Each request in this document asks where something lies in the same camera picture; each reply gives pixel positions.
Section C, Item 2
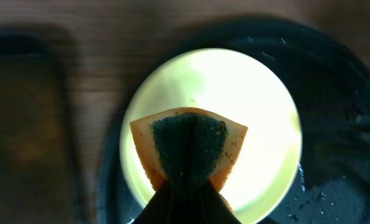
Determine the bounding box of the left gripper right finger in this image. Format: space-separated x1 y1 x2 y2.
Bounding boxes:
186 180 240 224

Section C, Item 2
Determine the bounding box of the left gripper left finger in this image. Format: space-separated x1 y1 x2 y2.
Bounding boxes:
133 180 187 224

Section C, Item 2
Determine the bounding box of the green and orange sponge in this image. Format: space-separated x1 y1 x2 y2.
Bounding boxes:
130 107 248 205

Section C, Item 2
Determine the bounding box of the yellow plate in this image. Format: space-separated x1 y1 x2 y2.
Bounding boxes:
120 49 302 223

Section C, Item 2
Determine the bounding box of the black round tray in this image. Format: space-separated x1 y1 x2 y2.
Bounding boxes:
96 17 370 224

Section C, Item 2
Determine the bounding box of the black rectangular tray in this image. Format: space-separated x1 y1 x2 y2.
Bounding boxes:
0 31 87 224

